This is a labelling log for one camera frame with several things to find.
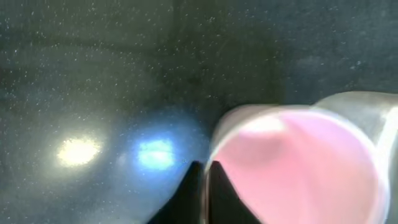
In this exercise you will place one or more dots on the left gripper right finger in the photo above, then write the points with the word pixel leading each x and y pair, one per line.
pixel 222 202

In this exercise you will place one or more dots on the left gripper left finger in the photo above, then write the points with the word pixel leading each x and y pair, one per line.
pixel 186 199

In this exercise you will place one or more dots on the pink cup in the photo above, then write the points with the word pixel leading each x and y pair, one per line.
pixel 295 171

